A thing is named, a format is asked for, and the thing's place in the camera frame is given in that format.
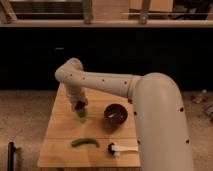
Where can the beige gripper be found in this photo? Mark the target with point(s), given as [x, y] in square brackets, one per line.
[76, 97]

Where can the light green cup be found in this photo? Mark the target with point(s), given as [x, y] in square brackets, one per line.
[82, 115]

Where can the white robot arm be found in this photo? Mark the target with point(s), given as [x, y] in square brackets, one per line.
[161, 124]

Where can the dark brown bowl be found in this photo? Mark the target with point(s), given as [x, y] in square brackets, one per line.
[115, 114]

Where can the white handled brush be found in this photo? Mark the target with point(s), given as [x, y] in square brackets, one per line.
[116, 150]

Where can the wooden shelf rail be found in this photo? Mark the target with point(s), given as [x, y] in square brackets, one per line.
[106, 13]

